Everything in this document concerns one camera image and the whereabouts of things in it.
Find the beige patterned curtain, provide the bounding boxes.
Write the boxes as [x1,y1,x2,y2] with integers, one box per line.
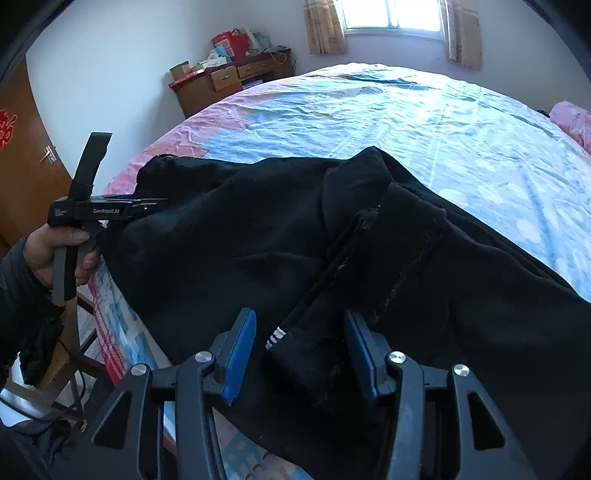
[302,0,348,55]
[444,0,484,71]

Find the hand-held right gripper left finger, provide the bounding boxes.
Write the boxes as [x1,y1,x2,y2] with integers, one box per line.
[90,307,257,480]

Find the red gift bag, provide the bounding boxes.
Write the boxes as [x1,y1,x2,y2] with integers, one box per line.
[212,28,250,60]

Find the wooden chair frame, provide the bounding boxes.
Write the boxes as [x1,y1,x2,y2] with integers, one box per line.
[9,293,109,402]

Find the brown wooden door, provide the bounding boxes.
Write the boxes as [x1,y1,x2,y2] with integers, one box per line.
[0,60,71,252]

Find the brown wooden desk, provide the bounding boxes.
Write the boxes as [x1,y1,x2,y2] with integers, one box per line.
[168,58,296,119]

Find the sliding window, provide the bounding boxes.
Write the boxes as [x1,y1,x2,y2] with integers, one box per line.
[341,0,445,34]

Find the black cable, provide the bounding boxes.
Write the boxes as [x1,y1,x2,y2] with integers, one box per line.
[0,295,90,432]

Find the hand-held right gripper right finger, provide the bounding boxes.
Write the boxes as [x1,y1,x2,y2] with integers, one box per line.
[342,310,539,480]

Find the pink floral rolled blanket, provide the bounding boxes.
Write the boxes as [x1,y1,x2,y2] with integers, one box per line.
[549,102,591,154]

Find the blue and pink bed sheet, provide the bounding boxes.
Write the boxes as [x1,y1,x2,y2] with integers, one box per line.
[78,62,591,462]

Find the person's left forearm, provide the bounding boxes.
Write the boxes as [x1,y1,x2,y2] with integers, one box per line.
[0,235,63,370]

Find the person's left hand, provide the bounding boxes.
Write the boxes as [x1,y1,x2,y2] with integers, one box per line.
[25,225,101,289]

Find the red paper door decoration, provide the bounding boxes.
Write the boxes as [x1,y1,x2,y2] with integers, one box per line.
[0,108,14,151]

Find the black pants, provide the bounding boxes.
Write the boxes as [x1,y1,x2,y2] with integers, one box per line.
[95,147,591,480]

